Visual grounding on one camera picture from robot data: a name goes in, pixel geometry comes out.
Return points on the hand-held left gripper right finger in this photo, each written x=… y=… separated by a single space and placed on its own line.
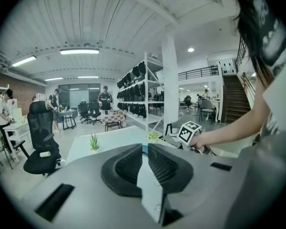
x=171 y=173

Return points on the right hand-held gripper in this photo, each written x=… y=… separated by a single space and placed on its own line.
x=186 y=133

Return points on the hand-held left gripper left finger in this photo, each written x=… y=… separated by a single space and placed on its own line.
x=124 y=173

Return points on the white sheet of paper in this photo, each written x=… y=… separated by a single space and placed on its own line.
x=150 y=194

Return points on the person's right forearm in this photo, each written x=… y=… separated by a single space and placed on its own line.
x=231 y=129

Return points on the person's right hand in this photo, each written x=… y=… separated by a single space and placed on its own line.
x=199 y=141

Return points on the black stand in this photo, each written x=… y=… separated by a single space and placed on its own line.
x=171 y=129

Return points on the yellow-green small plant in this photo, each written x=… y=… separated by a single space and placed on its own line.
x=153 y=136

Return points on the grey upholstered chair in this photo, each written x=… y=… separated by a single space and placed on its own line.
x=207 y=107

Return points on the green aloe plant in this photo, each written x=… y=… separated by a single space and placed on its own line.
x=94 y=142

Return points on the white square pillar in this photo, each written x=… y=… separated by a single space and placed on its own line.
x=170 y=85

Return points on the white metal shelving rack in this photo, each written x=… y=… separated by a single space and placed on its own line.
x=146 y=99

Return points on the checkered tablecloth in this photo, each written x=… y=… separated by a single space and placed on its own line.
x=113 y=119

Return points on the dark wooden staircase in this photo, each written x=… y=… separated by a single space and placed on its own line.
x=236 y=99

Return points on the black balcony railing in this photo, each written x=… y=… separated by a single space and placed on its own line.
x=197 y=72

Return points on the row of black bags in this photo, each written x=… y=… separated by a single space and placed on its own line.
x=133 y=93

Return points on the round ceiling lamp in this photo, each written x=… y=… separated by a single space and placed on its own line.
x=191 y=49

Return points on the black mesh office chair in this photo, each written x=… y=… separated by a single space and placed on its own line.
x=40 y=130

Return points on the white side desk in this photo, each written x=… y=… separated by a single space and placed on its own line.
x=16 y=129

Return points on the person's printed t-shirt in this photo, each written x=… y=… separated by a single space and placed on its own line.
x=276 y=46

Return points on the long ceiling lamp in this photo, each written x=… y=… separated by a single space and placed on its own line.
x=23 y=61
x=79 y=51

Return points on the black frame table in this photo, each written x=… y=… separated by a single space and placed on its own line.
x=68 y=117

